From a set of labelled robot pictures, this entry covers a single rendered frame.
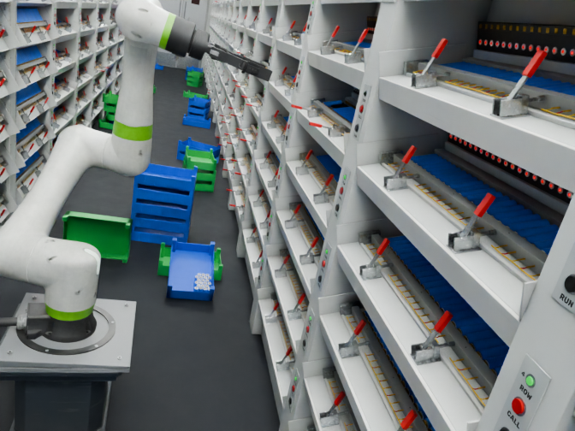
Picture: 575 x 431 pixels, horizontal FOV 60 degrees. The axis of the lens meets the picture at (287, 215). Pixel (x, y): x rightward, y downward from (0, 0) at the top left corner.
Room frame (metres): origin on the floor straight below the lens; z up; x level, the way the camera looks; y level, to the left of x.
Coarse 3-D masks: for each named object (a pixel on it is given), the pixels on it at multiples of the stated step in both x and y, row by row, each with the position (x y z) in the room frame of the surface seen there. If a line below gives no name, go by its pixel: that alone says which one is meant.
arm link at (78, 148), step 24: (72, 144) 1.44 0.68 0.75; (96, 144) 1.46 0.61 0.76; (48, 168) 1.36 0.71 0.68; (72, 168) 1.39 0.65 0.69; (48, 192) 1.29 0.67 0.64; (24, 216) 1.21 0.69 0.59; (48, 216) 1.25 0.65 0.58; (0, 240) 1.13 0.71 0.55; (24, 240) 1.14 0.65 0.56; (0, 264) 1.10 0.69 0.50; (24, 264) 1.11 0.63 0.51
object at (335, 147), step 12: (300, 96) 1.77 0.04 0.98; (312, 96) 1.78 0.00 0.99; (324, 96) 1.79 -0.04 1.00; (336, 96) 1.80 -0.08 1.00; (348, 96) 1.81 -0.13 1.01; (300, 120) 1.70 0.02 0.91; (312, 120) 1.57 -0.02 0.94; (324, 120) 1.56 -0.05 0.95; (312, 132) 1.52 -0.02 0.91; (324, 132) 1.41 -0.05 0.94; (324, 144) 1.38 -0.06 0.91; (336, 144) 1.28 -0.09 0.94; (336, 156) 1.26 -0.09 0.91
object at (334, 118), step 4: (316, 104) 1.71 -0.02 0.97; (320, 104) 1.68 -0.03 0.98; (324, 108) 1.62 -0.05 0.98; (328, 108) 1.62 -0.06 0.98; (324, 112) 1.60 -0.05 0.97; (328, 112) 1.55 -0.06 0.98; (332, 112) 1.55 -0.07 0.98; (324, 116) 1.55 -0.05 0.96; (328, 116) 1.55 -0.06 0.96; (332, 116) 1.51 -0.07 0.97; (336, 116) 1.48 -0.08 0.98; (340, 116) 1.48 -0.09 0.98; (332, 120) 1.51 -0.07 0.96; (336, 120) 1.46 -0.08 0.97; (340, 120) 1.44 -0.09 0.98; (344, 120) 1.43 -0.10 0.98; (332, 124) 1.45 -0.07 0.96; (336, 124) 1.46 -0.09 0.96; (340, 124) 1.42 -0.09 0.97; (344, 124) 1.38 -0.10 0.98; (348, 124) 1.38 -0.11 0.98; (348, 128) 1.34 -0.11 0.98; (348, 132) 1.34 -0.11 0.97
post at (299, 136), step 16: (320, 0) 1.77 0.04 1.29; (320, 16) 1.77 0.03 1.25; (336, 16) 1.78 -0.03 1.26; (352, 16) 1.80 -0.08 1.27; (320, 32) 1.77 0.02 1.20; (304, 48) 1.83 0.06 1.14; (304, 64) 1.78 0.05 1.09; (304, 80) 1.77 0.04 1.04; (320, 80) 1.78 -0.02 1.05; (336, 80) 1.80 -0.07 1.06; (304, 128) 1.78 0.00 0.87; (288, 144) 1.77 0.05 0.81; (304, 144) 1.78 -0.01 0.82; (288, 176) 1.77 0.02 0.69; (288, 192) 1.77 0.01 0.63; (272, 208) 1.83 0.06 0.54; (272, 224) 1.78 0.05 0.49; (272, 240) 1.77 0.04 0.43; (256, 288) 1.84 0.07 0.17; (256, 304) 1.79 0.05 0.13; (256, 320) 1.77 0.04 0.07
